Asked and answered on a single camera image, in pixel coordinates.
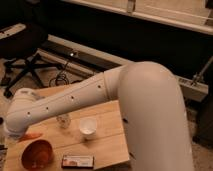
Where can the orange pepper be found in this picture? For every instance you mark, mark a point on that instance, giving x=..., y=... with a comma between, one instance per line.
x=30, y=136

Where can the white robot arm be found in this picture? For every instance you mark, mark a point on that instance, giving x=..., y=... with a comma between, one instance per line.
x=151, y=105

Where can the orange ceramic bowl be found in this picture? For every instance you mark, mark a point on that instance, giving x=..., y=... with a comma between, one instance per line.
x=37, y=155

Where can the white paper cup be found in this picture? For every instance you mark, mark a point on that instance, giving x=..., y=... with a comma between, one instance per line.
x=88, y=127

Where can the wooden folding table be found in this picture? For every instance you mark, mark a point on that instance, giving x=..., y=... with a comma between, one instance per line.
x=108, y=146

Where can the clear plastic bottle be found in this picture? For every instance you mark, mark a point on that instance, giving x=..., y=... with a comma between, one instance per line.
x=64, y=121

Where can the small printed box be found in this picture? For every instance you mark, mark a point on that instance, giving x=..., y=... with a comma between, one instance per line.
x=77, y=161

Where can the black office chair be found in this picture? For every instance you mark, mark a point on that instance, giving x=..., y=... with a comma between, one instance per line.
x=18, y=45

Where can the long metal rail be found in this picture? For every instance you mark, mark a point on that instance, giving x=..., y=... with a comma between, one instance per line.
x=90, y=59

